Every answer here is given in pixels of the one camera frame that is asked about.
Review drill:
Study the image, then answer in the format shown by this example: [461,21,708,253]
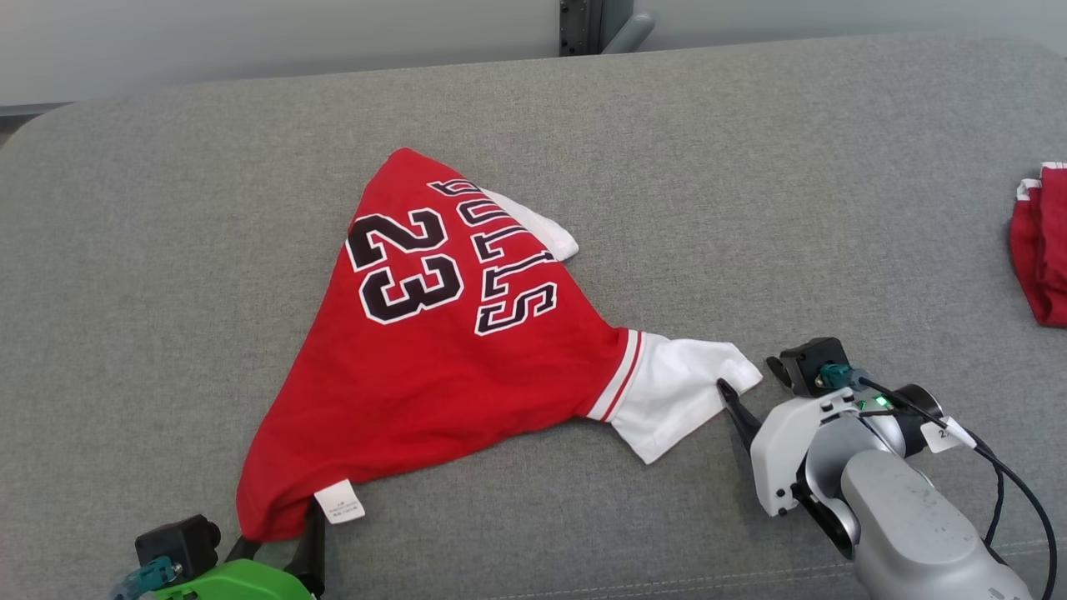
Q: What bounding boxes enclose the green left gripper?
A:
[154,500,328,600]

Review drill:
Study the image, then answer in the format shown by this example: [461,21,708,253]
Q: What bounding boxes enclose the red jersey with white sleeves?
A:
[236,147,764,543]

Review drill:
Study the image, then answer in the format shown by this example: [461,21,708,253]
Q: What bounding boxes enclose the grey fabric sofa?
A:
[0,33,1067,600]

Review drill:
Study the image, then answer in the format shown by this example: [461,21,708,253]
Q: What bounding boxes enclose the dark hinge bracket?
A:
[559,0,604,58]

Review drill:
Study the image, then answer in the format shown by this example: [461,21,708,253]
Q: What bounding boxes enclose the red shorts with white trim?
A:
[1009,162,1067,328]

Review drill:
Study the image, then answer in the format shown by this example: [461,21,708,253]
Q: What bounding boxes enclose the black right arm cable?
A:
[850,375,1059,600]

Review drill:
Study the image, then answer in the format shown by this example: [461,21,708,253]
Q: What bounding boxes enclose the white right cable tag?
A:
[919,414,977,456]

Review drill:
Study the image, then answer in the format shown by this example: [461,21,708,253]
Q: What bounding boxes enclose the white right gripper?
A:
[717,379,876,518]

